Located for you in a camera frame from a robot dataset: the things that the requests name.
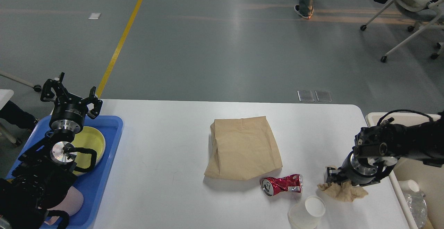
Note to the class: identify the white paper cup in bin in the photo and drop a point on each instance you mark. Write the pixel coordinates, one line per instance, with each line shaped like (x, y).
(409, 187)

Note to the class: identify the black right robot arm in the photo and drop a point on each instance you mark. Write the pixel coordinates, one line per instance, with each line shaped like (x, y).
(378, 148)

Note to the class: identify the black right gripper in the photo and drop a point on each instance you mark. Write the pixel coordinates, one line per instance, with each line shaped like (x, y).
(355, 172)

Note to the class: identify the aluminium foil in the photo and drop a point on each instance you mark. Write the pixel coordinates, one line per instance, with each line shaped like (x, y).
(418, 208)

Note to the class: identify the pink mug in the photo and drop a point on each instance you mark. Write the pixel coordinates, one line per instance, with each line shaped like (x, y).
(72, 202)

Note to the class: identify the yellow plate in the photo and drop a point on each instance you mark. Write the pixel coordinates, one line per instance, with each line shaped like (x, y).
(90, 138)

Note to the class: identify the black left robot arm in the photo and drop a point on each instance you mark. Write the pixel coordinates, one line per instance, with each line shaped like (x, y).
(45, 172)

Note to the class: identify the brown napkin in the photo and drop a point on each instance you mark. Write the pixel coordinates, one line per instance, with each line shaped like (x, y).
(344, 192)

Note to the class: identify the floor outlet plates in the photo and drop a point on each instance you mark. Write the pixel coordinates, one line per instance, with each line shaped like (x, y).
(311, 96)

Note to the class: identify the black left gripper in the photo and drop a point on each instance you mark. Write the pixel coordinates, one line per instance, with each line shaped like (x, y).
(66, 115)

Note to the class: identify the white chair leg with caster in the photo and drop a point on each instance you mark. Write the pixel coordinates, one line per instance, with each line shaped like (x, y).
(36, 88)

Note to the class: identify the white paper cup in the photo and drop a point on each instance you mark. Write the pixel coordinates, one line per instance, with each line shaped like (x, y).
(409, 187)
(307, 213)

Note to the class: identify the crushed red soda can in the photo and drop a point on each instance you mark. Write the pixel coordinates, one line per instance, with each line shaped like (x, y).
(272, 186)

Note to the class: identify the beige plastic bin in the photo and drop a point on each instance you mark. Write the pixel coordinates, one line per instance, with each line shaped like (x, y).
(429, 178)

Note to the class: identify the white office chair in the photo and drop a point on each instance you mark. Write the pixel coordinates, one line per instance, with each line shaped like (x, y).
(426, 14)

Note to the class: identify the brown paper bag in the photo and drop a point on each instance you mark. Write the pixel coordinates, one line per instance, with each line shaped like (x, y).
(242, 149)

